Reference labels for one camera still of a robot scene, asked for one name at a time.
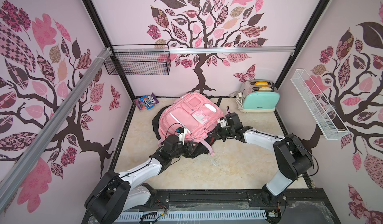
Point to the yellow toast slice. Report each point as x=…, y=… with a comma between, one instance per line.
x=261, y=83
x=265, y=88

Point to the yellow toast slice back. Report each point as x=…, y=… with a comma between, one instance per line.
x=261, y=83

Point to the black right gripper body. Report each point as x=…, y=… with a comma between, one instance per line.
x=219, y=132

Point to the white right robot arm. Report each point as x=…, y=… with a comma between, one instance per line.
x=291, y=156

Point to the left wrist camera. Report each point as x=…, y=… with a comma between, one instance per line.
x=181, y=133

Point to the aluminium rail back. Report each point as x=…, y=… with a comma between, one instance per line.
x=198, y=50

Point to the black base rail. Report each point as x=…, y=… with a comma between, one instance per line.
x=251, y=197

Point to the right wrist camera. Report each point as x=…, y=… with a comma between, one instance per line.
x=231, y=120

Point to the yellow toast slice front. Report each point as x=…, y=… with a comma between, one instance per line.
x=265, y=88

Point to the red backpack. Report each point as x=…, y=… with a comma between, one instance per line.
x=210, y=139

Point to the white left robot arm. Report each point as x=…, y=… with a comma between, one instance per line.
x=125, y=185

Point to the mint green toaster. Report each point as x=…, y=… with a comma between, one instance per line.
x=259, y=101

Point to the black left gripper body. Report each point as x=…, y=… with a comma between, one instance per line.
x=181, y=150

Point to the white vented cable duct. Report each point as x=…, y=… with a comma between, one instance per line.
x=191, y=216

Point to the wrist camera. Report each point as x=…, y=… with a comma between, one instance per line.
x=181, y=133
x=231, y=120

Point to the white wire shelf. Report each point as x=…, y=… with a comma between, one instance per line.
x=324, y=113

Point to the aluminium rail left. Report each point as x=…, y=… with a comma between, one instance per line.
x=23, y=166

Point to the black wire basket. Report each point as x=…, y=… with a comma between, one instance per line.
x=139, y=59

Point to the pink backpack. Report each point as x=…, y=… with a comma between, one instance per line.
x=191, y=116

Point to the aluminium rail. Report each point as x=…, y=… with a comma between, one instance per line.
x=198, y=50
x=23, y=166

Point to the purple candy bag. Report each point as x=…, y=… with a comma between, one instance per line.
x=146, y=102

